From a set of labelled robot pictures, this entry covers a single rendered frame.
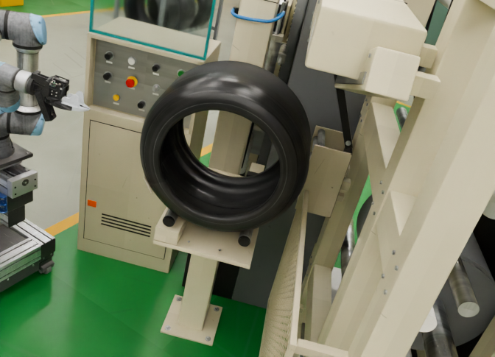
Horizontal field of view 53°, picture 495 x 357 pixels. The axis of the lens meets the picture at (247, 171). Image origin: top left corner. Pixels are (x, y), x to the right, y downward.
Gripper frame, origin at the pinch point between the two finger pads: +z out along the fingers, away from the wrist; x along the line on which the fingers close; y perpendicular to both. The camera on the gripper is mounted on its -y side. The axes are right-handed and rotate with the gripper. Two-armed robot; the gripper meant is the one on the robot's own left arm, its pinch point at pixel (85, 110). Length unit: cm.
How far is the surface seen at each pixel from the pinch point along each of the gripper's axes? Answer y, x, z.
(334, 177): 1, 19, 94
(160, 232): -31, -11, 39
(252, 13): 46, 26, 43
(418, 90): 57, -37, 90
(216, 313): -110, 41, 75
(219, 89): 29, -11, 43
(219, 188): -20, 15, 53
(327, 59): 56, -36, 67
